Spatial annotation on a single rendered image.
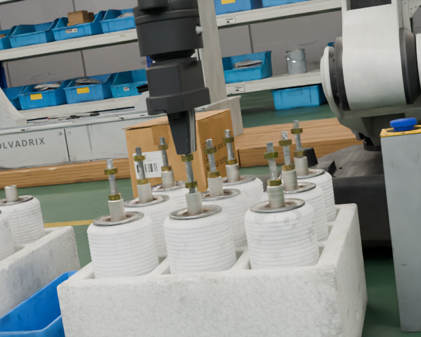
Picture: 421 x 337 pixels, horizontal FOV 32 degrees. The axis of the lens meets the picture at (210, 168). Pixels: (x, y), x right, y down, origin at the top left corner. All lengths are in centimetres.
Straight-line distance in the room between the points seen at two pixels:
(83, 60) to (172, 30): 956
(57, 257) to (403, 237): 63
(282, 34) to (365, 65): 822
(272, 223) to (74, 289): 29
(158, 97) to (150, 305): 28
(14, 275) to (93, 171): 211
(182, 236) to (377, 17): 63
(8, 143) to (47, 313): 238
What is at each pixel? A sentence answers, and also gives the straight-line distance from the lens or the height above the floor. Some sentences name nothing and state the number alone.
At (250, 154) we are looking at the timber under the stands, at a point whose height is 5.
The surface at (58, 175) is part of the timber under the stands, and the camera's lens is 345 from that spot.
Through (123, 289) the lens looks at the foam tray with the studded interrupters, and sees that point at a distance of 104.
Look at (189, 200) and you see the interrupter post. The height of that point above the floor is 27.
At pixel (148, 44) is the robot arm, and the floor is 49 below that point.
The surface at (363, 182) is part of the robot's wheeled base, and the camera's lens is 152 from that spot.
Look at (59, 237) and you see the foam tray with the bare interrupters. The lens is 144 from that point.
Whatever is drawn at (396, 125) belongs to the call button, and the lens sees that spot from 117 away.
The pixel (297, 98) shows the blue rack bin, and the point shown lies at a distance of 581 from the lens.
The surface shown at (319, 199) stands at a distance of 112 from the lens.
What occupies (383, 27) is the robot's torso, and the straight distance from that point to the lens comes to 143.
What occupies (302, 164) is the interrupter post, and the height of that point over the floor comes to 27.
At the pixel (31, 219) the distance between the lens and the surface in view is 142.
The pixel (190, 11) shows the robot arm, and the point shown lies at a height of 53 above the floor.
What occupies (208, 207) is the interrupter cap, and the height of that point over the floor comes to 25.
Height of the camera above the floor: 46
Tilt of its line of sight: 8 degrees down
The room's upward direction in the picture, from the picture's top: 8 degrees counter-clockwise
